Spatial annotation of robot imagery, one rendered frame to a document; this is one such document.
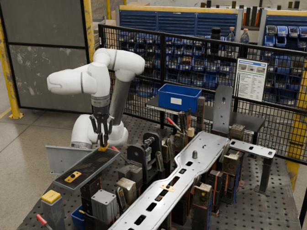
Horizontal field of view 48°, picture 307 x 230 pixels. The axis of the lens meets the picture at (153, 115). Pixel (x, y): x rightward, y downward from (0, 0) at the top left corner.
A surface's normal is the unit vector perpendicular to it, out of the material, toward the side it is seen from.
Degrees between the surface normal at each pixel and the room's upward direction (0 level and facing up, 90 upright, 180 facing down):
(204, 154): 0
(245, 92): 90
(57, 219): 90
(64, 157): 90
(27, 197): 0
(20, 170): 0
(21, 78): 90
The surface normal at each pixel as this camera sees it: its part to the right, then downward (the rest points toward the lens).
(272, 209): 0.00, -0.89
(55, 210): 0.86, 0.23
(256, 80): -0.51, 0.39
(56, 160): -0.16, 0.45
